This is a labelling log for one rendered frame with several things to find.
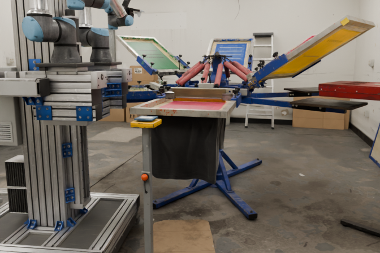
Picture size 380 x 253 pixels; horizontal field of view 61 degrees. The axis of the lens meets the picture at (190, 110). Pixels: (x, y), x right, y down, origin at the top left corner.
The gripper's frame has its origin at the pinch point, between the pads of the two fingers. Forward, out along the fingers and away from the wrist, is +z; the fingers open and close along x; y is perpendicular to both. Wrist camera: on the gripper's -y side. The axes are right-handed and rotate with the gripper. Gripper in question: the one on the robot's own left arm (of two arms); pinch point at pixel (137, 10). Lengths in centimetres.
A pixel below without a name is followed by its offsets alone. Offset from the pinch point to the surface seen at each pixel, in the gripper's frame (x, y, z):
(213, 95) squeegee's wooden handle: 82, 56, -5
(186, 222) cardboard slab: 80, 156, -18
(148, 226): 92, 121, -86
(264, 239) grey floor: 138, 150, -7
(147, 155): 87, 80, -86
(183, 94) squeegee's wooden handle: 60, 58, -12
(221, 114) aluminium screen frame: 113, 56, -57
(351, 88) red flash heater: 169, 37, 22
